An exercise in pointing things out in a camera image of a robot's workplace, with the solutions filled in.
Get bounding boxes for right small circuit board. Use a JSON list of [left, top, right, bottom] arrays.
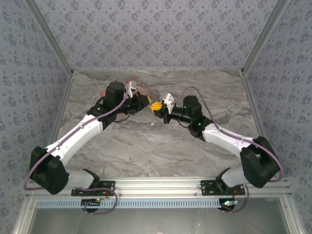
[[220, 199, 239, 211]]

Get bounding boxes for small circuit board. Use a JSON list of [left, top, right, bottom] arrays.
[[81, 198, 102, 208], [220, 199, 239, 211]]

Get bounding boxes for left small circuit board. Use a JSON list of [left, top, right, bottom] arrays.
[[81, 198, 102, 208]]

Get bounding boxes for aluminium table side rail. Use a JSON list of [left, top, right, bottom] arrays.
[[240, 73, 268, 139], [50, 73, 74, 147]]

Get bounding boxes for aluminium mounting rail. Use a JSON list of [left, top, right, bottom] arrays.
[[26, 177, 292, 198]]

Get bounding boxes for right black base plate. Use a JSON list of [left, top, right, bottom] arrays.
[[200, 179, 246, 197]]

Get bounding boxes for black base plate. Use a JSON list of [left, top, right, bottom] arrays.
[[200, 179, 246, 197], [71, 180, 116, 197]]

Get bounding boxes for aluminium frame post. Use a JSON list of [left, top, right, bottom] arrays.
[[24, 0, 74, 77], [240, 0, 291, 77]]

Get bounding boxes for grey slotted cable duct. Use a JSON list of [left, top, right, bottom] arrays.
[[36, 197, 222, 209]]

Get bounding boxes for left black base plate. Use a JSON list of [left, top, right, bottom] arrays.
[[71, 180, 116, 197]]

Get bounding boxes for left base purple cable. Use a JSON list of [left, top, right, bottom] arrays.
[[81, 187, 118, 215]]

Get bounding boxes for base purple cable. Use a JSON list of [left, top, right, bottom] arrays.
[[220, 184, 250, 214], [81, 187, 118, 215]]

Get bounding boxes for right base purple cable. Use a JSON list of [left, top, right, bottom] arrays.
[[220, 184, 250, 214]]

